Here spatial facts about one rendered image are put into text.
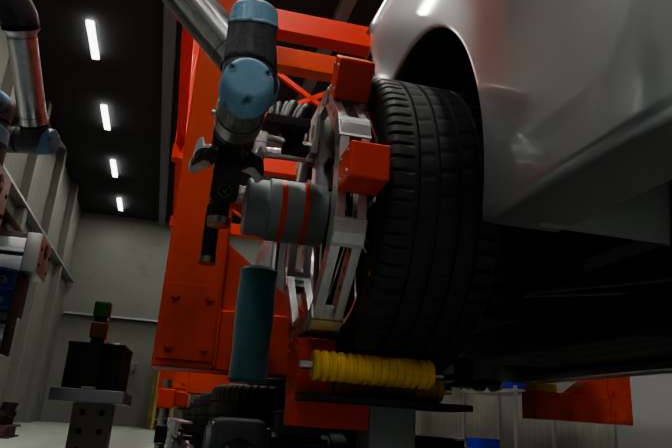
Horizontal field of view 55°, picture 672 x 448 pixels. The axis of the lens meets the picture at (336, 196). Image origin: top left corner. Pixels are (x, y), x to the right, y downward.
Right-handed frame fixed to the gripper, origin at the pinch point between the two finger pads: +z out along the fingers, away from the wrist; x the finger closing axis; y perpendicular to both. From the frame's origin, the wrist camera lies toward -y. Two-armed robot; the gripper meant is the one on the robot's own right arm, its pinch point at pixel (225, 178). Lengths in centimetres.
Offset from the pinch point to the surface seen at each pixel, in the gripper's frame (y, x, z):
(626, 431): -30, -433, 467
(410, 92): 23.0, -35.0, -3.9
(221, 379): -23, -23, 255
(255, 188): 4.4, -7.4, 15.7
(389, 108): 16.6, -29.5, -7.4
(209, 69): 56, 6, 62
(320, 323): -23.9, -22.3, 9.3
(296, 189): 5.4, -16.2, 15.5
